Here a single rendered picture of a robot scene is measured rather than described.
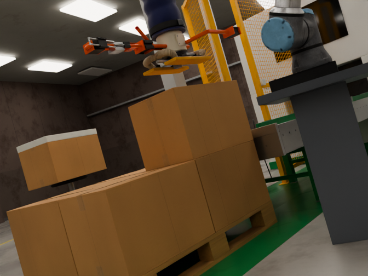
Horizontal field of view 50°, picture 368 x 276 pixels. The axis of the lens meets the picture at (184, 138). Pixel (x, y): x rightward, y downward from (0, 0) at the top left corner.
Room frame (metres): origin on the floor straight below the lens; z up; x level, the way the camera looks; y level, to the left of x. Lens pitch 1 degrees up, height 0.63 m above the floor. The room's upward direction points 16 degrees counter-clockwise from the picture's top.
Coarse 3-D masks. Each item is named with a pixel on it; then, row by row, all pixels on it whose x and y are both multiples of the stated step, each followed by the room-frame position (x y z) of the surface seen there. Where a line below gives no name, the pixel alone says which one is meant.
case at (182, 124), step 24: (168, 96) 2.15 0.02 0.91; (192, 96) 2.21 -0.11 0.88; (216, 96) 2.37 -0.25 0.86; (240, 96) 2.54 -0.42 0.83; (144, 120) 2.31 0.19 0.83; (168, 120) 2.18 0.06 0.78; (192, 120) 2.17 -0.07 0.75; (216, 120) 2.32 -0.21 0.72; (240, 120) 2.49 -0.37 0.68; (144, 144) 2.35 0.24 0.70; (168, 144) 2.22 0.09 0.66; (192, 144) 2.13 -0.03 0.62; (216, 144) 2.28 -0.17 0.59
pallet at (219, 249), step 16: (272, 208) 2.54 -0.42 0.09; (256, 224) 2.48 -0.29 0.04; (272, 224) 2.50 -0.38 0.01; (208, 240) 2.05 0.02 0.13; (224, 240) 2.14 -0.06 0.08; (240, 240) 2.28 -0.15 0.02; (176, 256) 1.87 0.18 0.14; (208, 256) 2.07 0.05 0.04; (224, 256) 2.11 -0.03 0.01; (192, 272) 1.96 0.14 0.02
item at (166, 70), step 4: (152, 68) 2.39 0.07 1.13; (156, 68) 2.40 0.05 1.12; (160, 68) 2.43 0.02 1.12; (164, 68) 2.46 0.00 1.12; (168, 68) 2.48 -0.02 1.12; (172, 68) 2.51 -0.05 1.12; (180, 68) 2.57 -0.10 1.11; (184, 68) 2.60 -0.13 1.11; (188, 68) 2.64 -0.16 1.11; (144, 72) 2.44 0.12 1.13; (148, 72) 2.42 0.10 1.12; (152, 72) 2.42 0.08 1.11; (156, 72) 2.45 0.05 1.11; (160, 72) 2.49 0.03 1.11; (164, 72) 2.53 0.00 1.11; (168, 72) 2.56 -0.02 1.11; (172, 72) 2.61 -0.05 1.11; (176, 72) 2.65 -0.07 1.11; (180, 72) 2.68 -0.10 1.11
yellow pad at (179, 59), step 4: (176, 56) 2.29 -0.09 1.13; (180, 56) 2.30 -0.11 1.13; (184, 56) 2.32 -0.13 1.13; (188, 56) 2.35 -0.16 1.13; (192, 56) 2.37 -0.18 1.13; (196, 56) 2.40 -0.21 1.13; (200, 56) 2.43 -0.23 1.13; (204, 56) 2.46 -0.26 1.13; (208, 56) 2.49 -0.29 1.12; (168, 60) 2.30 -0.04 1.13; (172, 60) 2.28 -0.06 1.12; (176, 60) 2.27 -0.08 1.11; (180, 60) 2.30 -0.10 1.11; (184, 60) 2.33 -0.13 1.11; (188, 60) 2.37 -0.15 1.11; (192, 60) 2.40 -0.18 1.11; (196, 60) 2.43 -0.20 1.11; (200, 60) 2.47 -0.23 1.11; (204, 60) 2.51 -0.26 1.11; (168, 64) 2.31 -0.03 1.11; (172, 64) 2.35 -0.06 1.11; (176, 64) 2.38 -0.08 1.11; (180, 64) 2.41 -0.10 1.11; (184, 64) 2.45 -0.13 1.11; (188, 64) 2.49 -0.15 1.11
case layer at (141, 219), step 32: (192, 160) 2.09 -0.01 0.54; (224, 160) 2.28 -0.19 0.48; (256, 160) 2.52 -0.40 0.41; (96, 192) 1.70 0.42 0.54; (128, 192) 1.75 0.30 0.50; (160, 192) 1.88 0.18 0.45; (192, 192) 2.04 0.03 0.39; (224, 192) 2.23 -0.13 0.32; (256, 192) 2.45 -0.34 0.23; (32, 224) 2.14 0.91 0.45; (64, 224) 1.92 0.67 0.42; (96, 224) 1.75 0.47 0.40; (128, 224) 1.71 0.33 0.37; (160, 224) 1.84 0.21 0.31; (192, 224) 1.99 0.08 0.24; (224, 224) 2.17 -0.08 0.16; (32, 256) 2.21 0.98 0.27; (64, 256) 1.98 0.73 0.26; (96, 256) 1.79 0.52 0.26; (128, 256) 1.68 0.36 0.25; (160, 256) 1.80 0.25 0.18
